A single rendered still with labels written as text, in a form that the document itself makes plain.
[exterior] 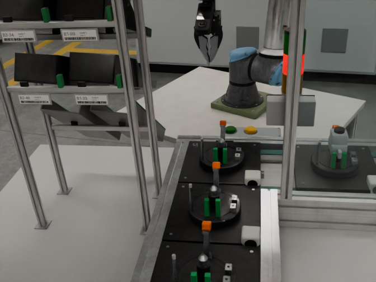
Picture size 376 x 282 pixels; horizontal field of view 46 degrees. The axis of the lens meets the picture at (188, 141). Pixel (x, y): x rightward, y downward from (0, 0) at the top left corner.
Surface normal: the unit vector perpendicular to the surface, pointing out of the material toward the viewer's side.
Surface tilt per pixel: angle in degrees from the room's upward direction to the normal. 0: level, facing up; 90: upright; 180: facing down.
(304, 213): 90
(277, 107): 90
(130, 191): 0
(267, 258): 0
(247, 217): 0
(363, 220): 90
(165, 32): 90
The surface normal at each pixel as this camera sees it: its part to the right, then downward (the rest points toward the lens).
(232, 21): -0.29, 0.49
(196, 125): -0.06, -0.87
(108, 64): -0.31, 0.07
